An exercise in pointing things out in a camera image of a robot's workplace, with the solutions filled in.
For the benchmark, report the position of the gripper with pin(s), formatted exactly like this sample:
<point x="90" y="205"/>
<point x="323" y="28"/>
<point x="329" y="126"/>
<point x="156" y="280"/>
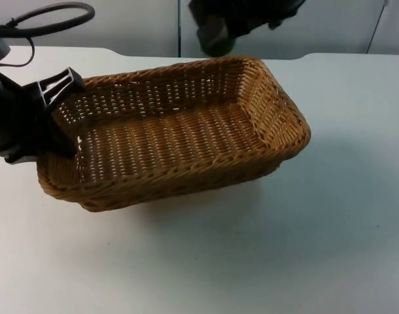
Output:
<point x="16" y="121"/>
<point x="252" y="13"/>

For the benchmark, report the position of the green ball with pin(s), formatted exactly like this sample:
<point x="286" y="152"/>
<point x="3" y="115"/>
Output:
<point x="219" y="49"/>

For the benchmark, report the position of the brown wicker basket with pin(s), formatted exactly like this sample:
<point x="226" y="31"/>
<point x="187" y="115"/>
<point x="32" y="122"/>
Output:
<point x="186" y="137"/>

